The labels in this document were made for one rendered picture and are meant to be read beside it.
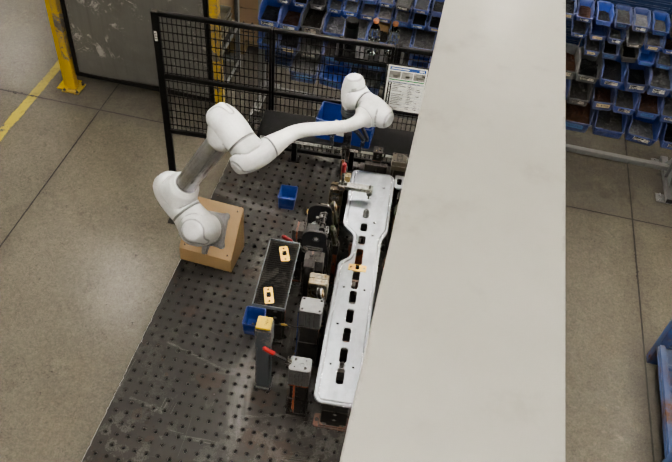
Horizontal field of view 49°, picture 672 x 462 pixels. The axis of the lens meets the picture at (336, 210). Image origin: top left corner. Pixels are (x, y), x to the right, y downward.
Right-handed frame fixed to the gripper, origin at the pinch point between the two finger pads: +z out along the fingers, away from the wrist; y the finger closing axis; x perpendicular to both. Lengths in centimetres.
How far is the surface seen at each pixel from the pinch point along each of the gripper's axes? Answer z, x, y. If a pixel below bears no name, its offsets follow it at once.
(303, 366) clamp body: 26, -106, -1
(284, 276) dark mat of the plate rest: 15, -71, -16
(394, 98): 8, 54, 20
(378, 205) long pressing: 31.3, -4.1, 19.6
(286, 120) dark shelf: 28, 47, -37
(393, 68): -11, 54, 16
